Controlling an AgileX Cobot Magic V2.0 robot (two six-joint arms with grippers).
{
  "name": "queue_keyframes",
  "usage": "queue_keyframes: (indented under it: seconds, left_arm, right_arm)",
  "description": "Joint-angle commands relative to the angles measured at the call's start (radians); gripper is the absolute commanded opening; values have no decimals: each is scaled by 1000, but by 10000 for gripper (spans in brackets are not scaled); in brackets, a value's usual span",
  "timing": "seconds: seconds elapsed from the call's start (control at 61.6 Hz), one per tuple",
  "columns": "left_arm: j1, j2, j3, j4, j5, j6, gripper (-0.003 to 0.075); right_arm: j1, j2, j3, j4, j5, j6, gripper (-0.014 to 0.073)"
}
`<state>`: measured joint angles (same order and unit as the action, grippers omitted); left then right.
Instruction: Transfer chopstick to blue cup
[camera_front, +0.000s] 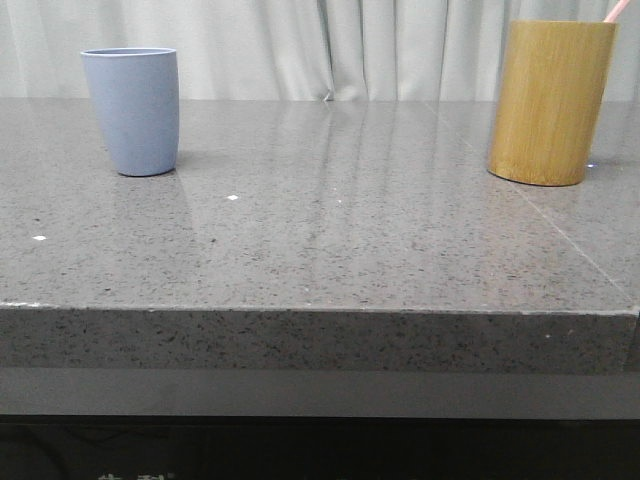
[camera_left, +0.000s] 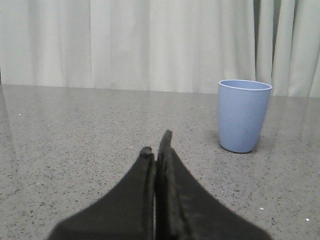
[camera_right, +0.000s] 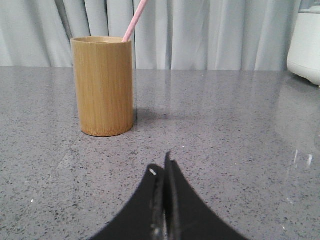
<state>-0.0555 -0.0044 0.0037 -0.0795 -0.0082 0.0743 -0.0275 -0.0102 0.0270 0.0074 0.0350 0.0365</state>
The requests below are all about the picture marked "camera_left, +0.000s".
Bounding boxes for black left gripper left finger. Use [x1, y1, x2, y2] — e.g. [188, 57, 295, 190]
[48, 146, 156, 240]

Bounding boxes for white curtain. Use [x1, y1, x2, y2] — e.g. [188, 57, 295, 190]
[0, 0, 320, 98]

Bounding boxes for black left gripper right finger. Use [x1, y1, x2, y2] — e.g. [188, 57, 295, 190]
[155, 130, 271, 240]

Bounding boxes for blue plastic cup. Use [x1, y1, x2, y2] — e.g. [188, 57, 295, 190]
[217, 79, 273, 153]

